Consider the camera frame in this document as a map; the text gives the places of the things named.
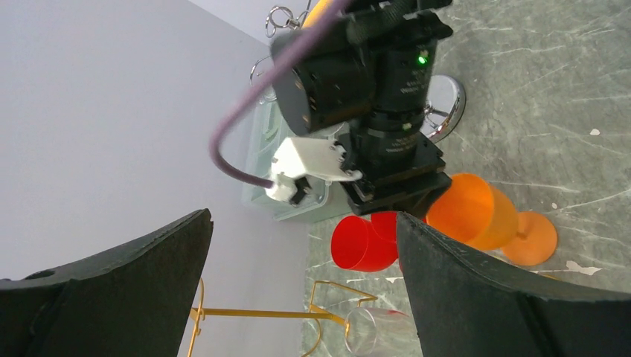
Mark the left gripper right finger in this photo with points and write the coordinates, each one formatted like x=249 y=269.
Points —
x=466 y=303

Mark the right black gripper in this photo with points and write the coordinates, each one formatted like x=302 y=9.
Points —
x=410 y=184

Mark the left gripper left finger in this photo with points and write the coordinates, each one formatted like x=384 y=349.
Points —
x=130 y=300

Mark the silver wire glass rack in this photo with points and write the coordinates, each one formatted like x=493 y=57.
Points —
x=445 y=99

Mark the yellow goblet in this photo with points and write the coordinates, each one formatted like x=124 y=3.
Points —
x=316 y=12

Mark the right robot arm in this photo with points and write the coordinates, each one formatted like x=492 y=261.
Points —
x=366 y=110

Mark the tall clear flute glass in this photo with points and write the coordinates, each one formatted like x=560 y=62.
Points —
x=380 y=332

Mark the red goblet right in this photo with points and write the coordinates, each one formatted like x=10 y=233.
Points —
x=385 y=225

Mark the red goblet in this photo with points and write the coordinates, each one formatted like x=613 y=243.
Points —
x=355 y=245
x=385 y=225

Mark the orange goblet centre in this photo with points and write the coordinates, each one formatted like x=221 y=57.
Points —
x=477 y=214

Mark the red goblet back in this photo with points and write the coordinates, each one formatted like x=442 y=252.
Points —
x=355 y=245

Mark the clear plastic storage box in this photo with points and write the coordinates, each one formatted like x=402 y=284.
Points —
x=325 y=199

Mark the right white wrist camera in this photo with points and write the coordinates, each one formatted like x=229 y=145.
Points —
x=297 y=159

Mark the gold wire glass rack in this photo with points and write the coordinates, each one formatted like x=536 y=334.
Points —
x=314 y=312

